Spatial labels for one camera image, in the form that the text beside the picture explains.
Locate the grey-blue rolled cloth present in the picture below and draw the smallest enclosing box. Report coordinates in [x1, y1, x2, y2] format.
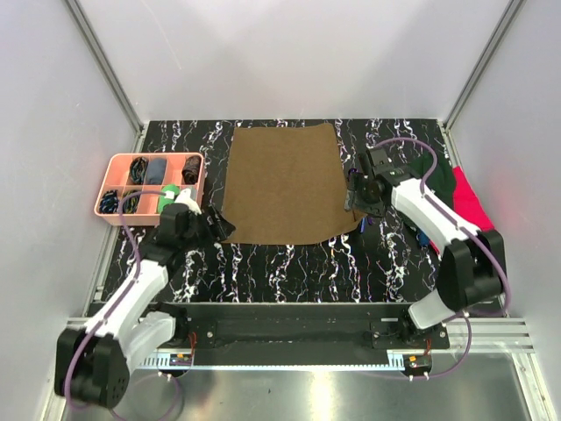
[144, 158, 167, 185]

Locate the black blue patterned roll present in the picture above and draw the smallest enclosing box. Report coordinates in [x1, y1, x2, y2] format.
[97, 189, 119, 214]

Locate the dark green baseball cap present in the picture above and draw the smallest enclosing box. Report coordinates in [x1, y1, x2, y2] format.
[409, 153, 457, 209]

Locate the aluminium frame rail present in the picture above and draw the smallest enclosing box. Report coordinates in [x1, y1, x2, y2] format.
[65, 318, 536, 354]

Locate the pink divided organizer tray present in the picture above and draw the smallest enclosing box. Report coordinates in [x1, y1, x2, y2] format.
[94, 153, 206, 226]

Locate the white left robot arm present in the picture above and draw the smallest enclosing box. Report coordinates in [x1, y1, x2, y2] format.
[53, 203, 235, 409]

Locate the black yellow patterned roll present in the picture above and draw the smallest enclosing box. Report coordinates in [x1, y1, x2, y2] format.
[122, 189, 139, 214]

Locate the green rolled cloth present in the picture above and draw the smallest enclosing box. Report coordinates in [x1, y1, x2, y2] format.
[157, 184, 181, 214]

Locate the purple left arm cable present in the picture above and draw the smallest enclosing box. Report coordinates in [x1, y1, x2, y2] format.
[63, 190, 183, 421]

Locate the pink red folded cloth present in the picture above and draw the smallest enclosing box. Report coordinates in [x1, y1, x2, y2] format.
[452, 167, 494, 231]

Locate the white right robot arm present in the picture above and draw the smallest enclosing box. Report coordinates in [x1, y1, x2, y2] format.
[223, 147, 506, 348]

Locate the brown fabric napkin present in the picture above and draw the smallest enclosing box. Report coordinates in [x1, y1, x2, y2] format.
[222, 123, 362, 246]

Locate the dark paisley rolled cloth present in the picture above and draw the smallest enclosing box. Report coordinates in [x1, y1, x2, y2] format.
[181, 155, 202, 185]

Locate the black multicolour patterned roll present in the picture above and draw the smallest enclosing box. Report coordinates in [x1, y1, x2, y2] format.
[129, 156, 149, 185]

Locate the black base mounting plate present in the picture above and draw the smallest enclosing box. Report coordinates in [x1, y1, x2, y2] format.
[178, 303, 450, 370]

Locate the blue small object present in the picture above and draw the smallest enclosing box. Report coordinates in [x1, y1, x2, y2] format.
[416, 232, 430, 246]

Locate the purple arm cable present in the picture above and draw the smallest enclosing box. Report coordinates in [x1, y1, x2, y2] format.
[63, 190, 183, 421]
[363, 137, 514, 381]

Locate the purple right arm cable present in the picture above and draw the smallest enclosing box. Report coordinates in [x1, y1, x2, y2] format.
[363, 137, 514, 381]

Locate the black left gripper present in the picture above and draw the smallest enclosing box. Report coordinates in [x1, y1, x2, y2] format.
[181, 203, 235, 251]

